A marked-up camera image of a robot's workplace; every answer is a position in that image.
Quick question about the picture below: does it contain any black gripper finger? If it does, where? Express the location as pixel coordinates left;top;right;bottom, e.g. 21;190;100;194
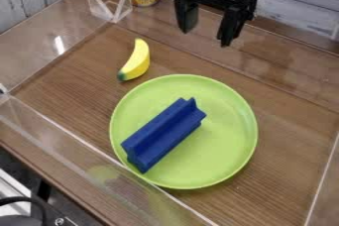
173;0;199;34
218;6;248;47

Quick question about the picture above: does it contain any yellow toy banana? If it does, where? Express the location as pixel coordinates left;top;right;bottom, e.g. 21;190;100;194
117;38;149;81

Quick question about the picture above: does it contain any green round plate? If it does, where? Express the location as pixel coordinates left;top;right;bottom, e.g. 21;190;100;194
108;74;258;189

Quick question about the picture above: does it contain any blue plastic block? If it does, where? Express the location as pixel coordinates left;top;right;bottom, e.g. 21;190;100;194
121;98;207;173

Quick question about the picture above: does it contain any clear acrylic tray wall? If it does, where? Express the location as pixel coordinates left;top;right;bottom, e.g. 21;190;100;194
0;0;339;226

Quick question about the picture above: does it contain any black cable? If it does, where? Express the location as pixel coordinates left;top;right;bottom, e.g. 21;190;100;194
0;195;48;226

